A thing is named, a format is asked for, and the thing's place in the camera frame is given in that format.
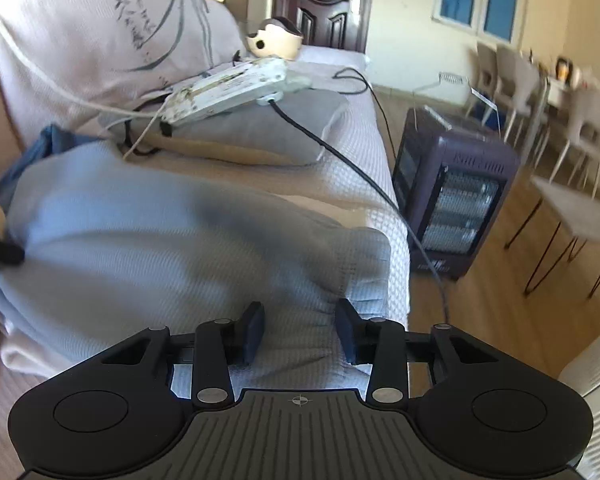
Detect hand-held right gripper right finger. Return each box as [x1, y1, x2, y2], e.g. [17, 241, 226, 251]
[334, 299, 501, 408]

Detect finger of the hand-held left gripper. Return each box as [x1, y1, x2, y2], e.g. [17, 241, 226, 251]
[0, 242, 26, 266]

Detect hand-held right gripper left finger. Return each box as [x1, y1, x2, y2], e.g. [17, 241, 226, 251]
[100, 301, 266, 408]

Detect white t-shirt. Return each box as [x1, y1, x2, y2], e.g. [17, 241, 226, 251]
[2, 317, 88, 376]

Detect light blue sweatpants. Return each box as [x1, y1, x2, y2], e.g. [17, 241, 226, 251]
[0, 140, 393, 371]

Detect dark blue cloth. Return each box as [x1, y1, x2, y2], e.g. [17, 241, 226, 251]
[0, 124, 81, 201]

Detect purple electric heater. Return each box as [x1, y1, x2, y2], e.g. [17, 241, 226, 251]
[391, 72, 522, 281]

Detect grey cushion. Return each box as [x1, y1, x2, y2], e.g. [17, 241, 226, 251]
[97, 89, 352, 167]

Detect printed white pillow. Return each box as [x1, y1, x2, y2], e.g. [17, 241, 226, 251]
[0, 0, 241, 113]

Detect white power strip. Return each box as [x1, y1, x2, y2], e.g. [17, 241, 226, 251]
[159, 57, 312, 127]

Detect grey bench with hairpin legs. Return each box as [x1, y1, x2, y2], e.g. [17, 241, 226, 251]
[504, 175, 600, 302]

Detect cream rounded massager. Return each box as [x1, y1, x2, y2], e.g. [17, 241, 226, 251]
[245, 17, 304, 59]

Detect grey dining chair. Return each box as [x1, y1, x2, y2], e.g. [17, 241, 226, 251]
[472, 42, 502, 117]
[550, 87, 600, 197]
[495, 45, 549, 147]

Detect dark wooden door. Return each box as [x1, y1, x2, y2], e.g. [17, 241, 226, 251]
[272, 0, 377, 54]

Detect black heater power cable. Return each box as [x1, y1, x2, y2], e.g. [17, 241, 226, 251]
[269, 96, 452, 327]

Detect white power strip cable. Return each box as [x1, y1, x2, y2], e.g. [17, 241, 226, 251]
[0, 10, 172, 122]

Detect black looped cable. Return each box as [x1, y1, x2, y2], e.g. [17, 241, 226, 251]
[332, 67, 376, 96]

